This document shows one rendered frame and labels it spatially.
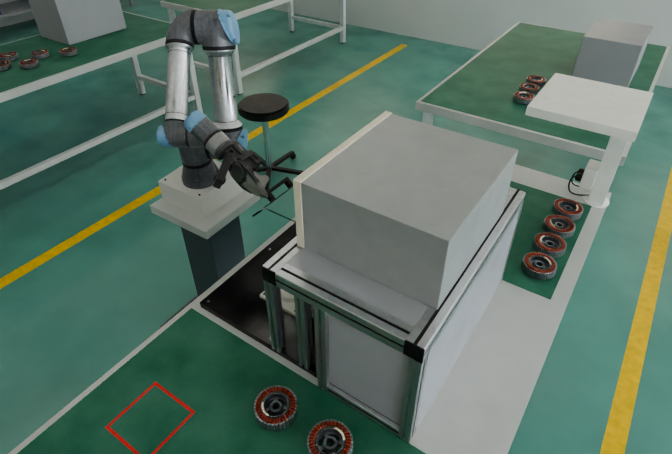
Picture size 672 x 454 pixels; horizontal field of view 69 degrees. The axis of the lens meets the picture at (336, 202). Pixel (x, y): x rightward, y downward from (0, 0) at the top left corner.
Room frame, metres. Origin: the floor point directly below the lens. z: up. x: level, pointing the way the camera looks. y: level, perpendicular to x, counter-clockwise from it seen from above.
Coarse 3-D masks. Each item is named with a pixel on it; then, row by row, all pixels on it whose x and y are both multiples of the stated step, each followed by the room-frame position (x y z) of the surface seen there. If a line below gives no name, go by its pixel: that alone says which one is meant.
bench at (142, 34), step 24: (144, 24) 4.11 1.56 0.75; (168, 24) 4.10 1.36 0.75; (0, 48) 3.54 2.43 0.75; (24, 48) 3.54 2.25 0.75; (48, 48) 3.54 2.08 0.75; (96, 48) 3.53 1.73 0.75; (120, 48) 3.53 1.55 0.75; (144, 48) 3.60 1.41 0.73; (0, 72) 3.08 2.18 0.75; (24, 72) 3.08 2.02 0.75; (48, 72) 3.08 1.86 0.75; (72, 72) 3.13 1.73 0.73; (192, 72) 3.97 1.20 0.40; (0, 96) 2.74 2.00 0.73; (192, 96) 3.93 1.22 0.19; (144, 120) 3.52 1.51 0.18; (96, 144) 3.16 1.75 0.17
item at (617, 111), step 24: (552, 96) 1.65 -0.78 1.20; (576, 96) 1.65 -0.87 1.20; (600, 96) 1.65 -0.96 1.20; (624, 96) 1.65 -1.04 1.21; (648, 96) 1.65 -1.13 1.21; (552, 120) 1.52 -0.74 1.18; (576, 120) 1.48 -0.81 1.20; (600, 120) 1.46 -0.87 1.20; (624, 120) 1.46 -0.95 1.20; (624, 144) 1.60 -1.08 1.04; (600, 168) 1.63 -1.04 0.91; (600, 192) 1.61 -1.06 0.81
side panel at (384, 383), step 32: (320, 320) 0.79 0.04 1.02; (320, 352) 0.78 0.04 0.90; (352, 352) 0.74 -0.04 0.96; (384, 352) 0.69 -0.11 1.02; (320, 384) 0.78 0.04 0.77; (352, 384) 0.74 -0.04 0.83; (384, 384) 0.69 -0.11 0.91; (416, 384) 0.63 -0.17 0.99; (384, 416) 0.68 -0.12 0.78; (416, 416) 0.65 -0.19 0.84
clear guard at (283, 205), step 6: (288, 192) 1.26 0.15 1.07; (276, 198) 1.23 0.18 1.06; (282, 198) 1.23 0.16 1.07; (288, 198) 1.23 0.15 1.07; (270, 204) 1.20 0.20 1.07; (276, 204) 1.20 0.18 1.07; (282, 204) 1.20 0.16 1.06; (288, 204) 1.20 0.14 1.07; (294, 204) 1.20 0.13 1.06; (270, 210) 1.17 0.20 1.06; (276, 210) 1.17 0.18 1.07; (282, 210) 1.17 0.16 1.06; (288, 210) 1.17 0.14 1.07; (294, 210) 1.17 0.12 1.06; (282, 216) 1.14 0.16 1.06; (288, 216) 1.14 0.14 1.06; (294, 216) 1.14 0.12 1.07
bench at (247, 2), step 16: (176, 0) 4.86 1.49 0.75; (192, 0) 4.85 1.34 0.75; (208, 0) 4.85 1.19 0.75; (224, 0) 4.85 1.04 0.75; (240, 0) 4.84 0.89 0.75; (256, 0) 4.84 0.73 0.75; (272, 0) 4.84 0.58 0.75; (288, 0) 4.99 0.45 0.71; (240, 16) 4.44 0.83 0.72; (288, 16) 6.31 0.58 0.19; (336, 32) 5.74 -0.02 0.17; (256, 64) 4.66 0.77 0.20; (240, 80) 4.41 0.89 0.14
